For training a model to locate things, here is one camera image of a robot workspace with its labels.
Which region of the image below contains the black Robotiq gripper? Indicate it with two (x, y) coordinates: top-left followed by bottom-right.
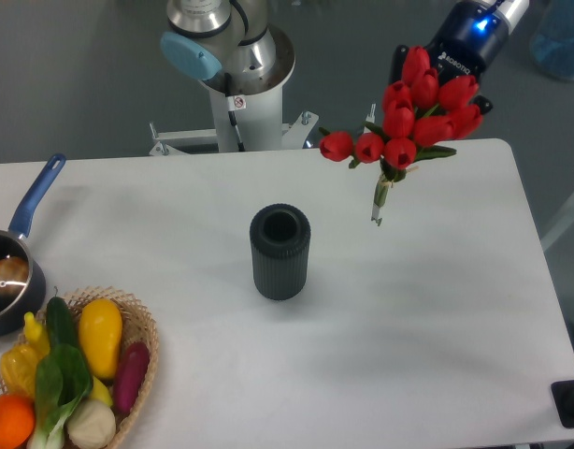
(389, 1), (509, 115)

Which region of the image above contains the red tulip bouquet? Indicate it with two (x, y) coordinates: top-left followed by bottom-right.
(319, 46), (484, 225)

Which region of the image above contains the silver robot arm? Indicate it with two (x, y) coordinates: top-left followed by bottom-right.
(160, 1), (529, 96)

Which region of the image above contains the blue transparent container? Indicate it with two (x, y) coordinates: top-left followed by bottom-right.
(529, 0), (574, 81)

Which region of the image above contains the dark ribbed cylindrical vase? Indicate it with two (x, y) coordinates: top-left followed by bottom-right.
(250, 203), (311, 301)

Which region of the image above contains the black device at table edge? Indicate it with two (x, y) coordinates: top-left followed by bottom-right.
(551, 380), (574, 428)

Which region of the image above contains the yellow squash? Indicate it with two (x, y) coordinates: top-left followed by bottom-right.
(79, 297), (122, 381)

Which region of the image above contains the purple eggplant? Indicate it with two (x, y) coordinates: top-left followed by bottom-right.
(113, 341), (150, 414)

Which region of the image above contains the dark green cucumber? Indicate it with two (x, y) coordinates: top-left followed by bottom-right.
(45, 296), (80, 349)

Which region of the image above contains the yellow banana tip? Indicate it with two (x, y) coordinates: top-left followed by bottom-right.
(88, 376), (113, 408)

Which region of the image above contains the brown bread roll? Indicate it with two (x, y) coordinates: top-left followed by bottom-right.
(0, 256), (29, 297)

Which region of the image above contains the small yellow pepper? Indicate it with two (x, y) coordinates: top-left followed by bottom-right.
(23, 312), (50, 358)

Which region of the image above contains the green bok choy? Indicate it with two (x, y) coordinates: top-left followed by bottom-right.
(28, 343), (93, 448)

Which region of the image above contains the beige garlic bulb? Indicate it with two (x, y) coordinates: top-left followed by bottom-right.
(66, 399), (116, 449)

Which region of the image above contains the yellow bell pepper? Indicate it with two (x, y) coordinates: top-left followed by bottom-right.
(0, 343), (39, 399)

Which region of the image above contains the orange fruit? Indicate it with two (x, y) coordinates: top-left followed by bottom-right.
(0, 394), (36, 448)

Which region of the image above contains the white frame at right edge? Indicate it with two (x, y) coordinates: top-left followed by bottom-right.
(540, 192), (574, 252)

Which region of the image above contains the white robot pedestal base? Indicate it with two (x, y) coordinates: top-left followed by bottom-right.
(150, 84), (319, 156)

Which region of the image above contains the blue handled saucepan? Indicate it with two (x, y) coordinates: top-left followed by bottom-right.
(0, 153), (66, 337)

